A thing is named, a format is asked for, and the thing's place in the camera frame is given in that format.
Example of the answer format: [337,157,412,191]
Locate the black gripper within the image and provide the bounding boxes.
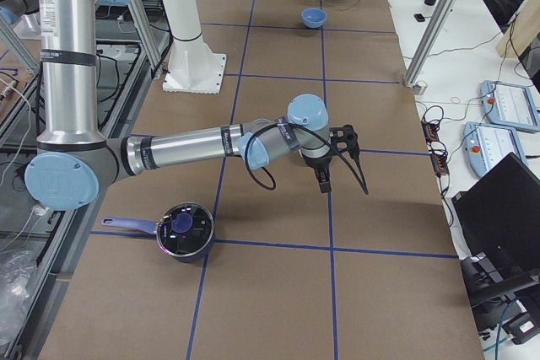
[303,156,332,194]

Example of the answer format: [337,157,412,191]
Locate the blue bowl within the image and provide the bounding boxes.
[300,8,327,29]

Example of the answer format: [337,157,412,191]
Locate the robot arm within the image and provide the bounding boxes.
[1,0,40,25]
[24,0,332,211]

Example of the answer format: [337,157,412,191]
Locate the orange black adapter box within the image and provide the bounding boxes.
[430,153,450,178]

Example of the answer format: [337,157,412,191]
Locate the dark blue saucepan with lid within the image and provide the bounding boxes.
[100,202,215,263]

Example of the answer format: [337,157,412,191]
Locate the lower teach pendant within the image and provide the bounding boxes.
[463,121,528,178]

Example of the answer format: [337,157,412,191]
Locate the teach pendant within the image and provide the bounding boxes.
[463,121,528,178]
[479,80,539,132]

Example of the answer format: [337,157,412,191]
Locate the black laptop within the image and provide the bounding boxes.
[451,151,540,277]

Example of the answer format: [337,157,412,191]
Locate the small black device on table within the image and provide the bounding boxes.
[414,13,425,22]

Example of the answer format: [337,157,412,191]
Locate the upper teach pendant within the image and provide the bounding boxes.
[479,80,539,132]

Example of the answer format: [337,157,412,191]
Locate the clear plastic bag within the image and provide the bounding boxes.
[1,249,37,345]

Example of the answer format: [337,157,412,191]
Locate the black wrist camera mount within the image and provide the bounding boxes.
[330,124,360,159]

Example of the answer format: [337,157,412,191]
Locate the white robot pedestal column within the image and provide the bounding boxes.
[162,0,227,94]

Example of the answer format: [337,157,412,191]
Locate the aluminium frame post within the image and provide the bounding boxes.
[403,0,456,95]

